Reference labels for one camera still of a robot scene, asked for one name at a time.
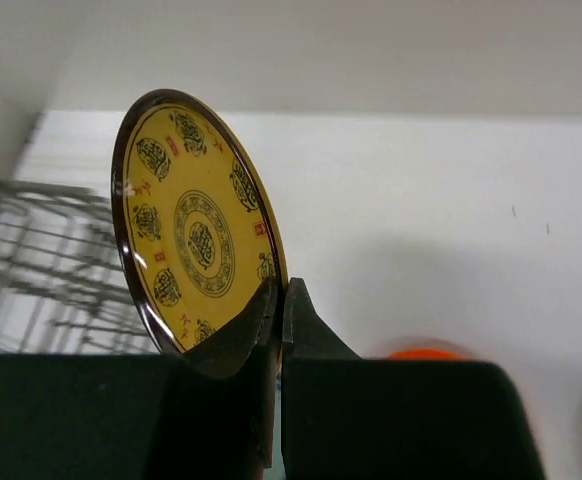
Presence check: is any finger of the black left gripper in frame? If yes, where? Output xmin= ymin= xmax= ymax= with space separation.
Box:
xmin=281 ymin=278 xmax=545 ymax=480
xmin=0 ymin=280 xmax=277 ymax=479

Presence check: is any orange plastic plate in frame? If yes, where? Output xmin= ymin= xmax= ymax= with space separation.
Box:
xmin=389 ymin=348 xmax=463 ymax=361

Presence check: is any yellow patterned plate brown rim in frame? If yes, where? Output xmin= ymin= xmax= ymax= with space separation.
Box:
xmin=110 ymin=89 xmax=288 ymax=353

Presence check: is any grey wire dish rack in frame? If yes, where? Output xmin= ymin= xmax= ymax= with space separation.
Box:
xmin=0 ymin=179 xmax=156 ymax=354

